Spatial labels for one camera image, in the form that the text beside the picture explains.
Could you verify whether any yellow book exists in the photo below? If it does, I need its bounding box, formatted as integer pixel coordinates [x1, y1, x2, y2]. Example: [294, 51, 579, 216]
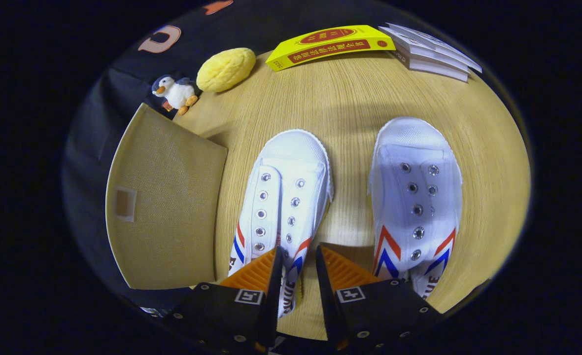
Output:
[266, 25, 396, 72]

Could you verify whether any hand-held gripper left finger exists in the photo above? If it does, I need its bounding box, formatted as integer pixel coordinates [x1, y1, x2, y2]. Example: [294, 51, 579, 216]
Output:
[165, 247, 286, 353]

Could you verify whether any white illustrated cover book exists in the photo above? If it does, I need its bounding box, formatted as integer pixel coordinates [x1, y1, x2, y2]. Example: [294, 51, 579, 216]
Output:
[385, 23, 482, 73]

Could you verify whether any white canvas shoe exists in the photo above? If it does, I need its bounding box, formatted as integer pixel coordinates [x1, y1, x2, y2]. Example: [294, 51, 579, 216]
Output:
[368, 117, 463, 299]
[228, 129, 334, 319]

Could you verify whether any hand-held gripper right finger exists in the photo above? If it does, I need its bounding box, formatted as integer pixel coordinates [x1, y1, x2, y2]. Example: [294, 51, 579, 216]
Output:
[315, 244, 442, 352]

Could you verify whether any penguin plush toy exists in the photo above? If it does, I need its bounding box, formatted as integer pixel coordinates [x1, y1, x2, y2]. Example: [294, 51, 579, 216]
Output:
[151, 74, 199, 116]

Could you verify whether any yellow plush ball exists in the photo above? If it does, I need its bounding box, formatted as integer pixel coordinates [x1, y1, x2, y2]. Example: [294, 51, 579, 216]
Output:
[196, 47, 257, 93]

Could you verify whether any beige storage box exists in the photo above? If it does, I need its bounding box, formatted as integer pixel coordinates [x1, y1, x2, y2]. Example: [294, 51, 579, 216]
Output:
[105, 103, 228, 290]

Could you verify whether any thick pale book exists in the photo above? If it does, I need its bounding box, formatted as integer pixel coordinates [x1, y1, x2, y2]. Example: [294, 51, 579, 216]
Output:
[394, 49, 469, 82]

